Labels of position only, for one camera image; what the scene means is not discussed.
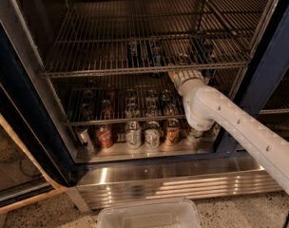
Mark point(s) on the dark can left middle shelf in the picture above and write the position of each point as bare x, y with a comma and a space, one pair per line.
133, 54

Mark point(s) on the upper wire shelf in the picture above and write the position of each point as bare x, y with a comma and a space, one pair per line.
93, 38

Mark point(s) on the white tilted can bottom right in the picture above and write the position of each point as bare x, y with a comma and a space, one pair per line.
193, 135

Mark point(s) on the red soda can bottom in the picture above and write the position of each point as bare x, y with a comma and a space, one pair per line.
104, 135

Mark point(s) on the silver slim can bottom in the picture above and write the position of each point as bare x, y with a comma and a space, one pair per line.
84, 138

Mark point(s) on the blue can shelf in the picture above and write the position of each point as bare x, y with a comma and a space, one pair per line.
155, 53
205, 57

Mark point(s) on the open glass fridge door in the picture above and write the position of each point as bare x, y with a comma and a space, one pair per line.
30, 169

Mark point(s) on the middle wire shelf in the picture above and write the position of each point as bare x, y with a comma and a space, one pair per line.
117, 99

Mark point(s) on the stainless steel display fridge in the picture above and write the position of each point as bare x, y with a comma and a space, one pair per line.
217, 165

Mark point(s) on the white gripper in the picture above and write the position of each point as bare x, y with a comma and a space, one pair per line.
189, 76

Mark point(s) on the white green can bottom left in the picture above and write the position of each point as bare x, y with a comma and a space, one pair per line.
133, 135

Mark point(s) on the clear plastic bin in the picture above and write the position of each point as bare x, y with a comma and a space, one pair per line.
176, 213

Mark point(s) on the wire shelf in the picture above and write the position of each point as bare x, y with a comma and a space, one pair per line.
93, 38
117, 99

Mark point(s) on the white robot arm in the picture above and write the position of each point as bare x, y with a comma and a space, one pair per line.
204, 105

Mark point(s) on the copper orange can bottom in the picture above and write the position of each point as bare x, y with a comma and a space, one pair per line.
171, 132

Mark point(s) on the blue can right middle shelf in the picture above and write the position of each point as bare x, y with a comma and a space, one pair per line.
205, 57

